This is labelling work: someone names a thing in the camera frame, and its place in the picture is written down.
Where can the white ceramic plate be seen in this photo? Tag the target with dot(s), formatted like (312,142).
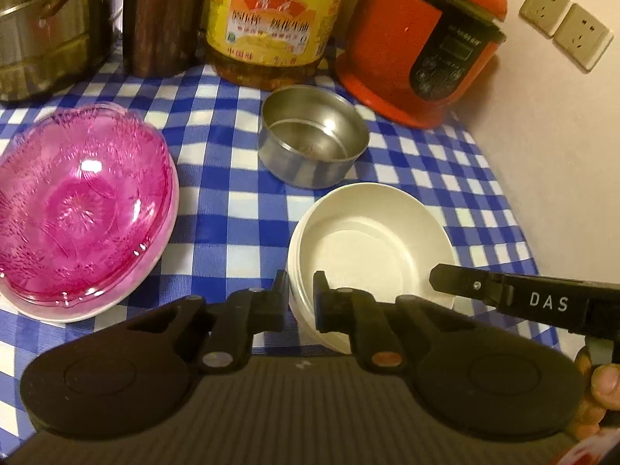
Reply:
(145,290)

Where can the stainless steel steamer pot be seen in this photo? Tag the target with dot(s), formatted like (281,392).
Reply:
(43,34)

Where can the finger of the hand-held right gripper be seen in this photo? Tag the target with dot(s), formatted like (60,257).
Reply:
(465,281)

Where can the stainless steel bowl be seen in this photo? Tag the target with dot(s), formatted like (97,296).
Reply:
(310,150)

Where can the large cooking oil bottle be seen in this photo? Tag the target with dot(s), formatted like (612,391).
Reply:
(271,29)

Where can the person's right hand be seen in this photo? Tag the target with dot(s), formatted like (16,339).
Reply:
(605,392)

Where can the beige wall socket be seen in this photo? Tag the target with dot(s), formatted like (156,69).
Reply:
(545,7)
(581,36)

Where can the person's right forearm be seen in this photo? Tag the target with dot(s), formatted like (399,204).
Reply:
(596,450)

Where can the pink glass bowl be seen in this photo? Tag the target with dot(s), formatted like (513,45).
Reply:
(72,193)

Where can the brown cylindrical canister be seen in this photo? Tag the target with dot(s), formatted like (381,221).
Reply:
(162,24)

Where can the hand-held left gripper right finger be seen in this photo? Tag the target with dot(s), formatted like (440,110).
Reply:
(334,307)

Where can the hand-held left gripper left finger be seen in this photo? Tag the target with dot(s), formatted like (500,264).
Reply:
(264,307)

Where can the red electric pressure cooker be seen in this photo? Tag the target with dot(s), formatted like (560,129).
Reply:
(397,53)

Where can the blue white checkered tablecloth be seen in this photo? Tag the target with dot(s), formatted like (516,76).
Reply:
(227,213)

